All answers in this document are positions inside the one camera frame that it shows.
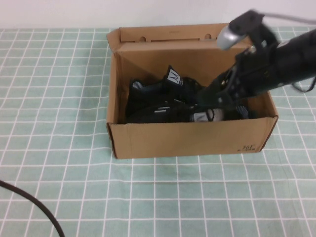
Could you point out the brown cardboard shoe box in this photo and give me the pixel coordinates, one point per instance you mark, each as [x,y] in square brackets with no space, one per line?
[185,140]

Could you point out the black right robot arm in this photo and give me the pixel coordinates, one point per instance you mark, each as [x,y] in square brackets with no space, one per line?
[296,59]

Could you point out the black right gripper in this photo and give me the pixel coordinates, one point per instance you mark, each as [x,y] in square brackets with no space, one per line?
[256,71]

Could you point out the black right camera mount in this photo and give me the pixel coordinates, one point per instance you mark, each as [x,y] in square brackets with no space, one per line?
[249,19]

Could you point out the black sneaker with upright tongue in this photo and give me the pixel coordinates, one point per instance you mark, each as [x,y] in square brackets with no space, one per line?
[145,86]

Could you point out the green checkered tablecloth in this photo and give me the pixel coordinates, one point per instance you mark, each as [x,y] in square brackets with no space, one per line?
[49,123]

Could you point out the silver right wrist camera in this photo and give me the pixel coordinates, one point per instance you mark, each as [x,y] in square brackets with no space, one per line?
[228,39]

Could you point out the black sneaker with white stripes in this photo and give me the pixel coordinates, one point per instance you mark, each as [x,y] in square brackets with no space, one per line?
[200,117]

